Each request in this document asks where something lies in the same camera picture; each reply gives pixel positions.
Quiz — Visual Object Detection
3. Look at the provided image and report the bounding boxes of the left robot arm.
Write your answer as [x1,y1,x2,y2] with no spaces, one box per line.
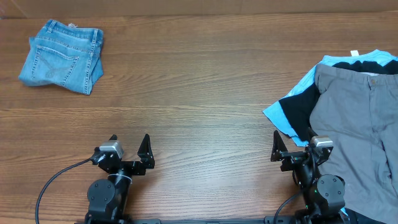
[85,134,155,223]

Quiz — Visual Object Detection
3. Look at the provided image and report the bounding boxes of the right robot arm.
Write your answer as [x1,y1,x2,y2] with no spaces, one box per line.
[271,129,348,223]

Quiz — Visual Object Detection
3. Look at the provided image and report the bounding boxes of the light blue t-shirt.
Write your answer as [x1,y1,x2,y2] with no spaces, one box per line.
[262,50,397,147]

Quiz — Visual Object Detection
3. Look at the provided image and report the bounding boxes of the grey cotton shorts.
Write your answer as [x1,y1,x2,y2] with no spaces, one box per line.
[310,64,397,223]

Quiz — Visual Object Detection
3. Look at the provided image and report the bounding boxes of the black t-shirt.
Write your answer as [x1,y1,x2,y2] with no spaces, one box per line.
[279,60,397,141]

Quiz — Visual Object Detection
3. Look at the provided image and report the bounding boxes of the folded blue denim jeans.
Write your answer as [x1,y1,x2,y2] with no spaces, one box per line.
[19,20,104,95]

